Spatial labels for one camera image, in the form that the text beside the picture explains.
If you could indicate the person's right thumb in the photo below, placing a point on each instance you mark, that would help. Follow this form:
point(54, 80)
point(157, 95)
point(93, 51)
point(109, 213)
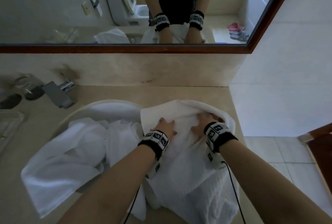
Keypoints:
point(197, 129)

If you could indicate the person's left forearm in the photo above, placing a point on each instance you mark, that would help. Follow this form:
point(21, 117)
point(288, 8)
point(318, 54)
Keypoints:
point(111, 187)

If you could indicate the person's left hand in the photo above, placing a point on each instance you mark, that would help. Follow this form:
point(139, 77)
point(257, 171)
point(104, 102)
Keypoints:
point(163, 128)

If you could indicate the wooden framed wall mirror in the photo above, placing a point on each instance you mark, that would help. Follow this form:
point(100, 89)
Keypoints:
point(129, 48)

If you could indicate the white bath towel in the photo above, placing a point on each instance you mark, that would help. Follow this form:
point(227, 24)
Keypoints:
point(67, 164)
point(192, 174)

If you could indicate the white round sink basin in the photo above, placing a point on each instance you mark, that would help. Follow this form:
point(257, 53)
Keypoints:
point(103, 109)

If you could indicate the person's right forearm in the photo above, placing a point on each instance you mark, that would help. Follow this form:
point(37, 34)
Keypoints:
point(272, 185)

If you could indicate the clear glass cup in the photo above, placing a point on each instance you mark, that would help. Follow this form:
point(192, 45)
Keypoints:
point(32, 90)

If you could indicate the person's right hand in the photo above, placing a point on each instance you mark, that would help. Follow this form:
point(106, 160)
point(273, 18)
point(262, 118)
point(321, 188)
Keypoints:
point(207, 120)

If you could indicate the chrome faucet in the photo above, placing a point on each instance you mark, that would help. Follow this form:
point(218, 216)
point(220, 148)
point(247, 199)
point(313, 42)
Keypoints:
point(58, 94)

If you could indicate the person's left thumb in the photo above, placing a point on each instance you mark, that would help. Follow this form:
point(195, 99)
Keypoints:
point(173, 129)

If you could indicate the black wrist band with markers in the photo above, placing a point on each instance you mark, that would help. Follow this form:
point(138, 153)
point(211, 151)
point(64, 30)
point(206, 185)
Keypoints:
point(155, 140)
point(219, 134)

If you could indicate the clear rectangular tray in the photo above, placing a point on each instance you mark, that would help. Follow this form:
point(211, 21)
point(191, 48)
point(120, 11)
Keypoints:
point(9, 128)

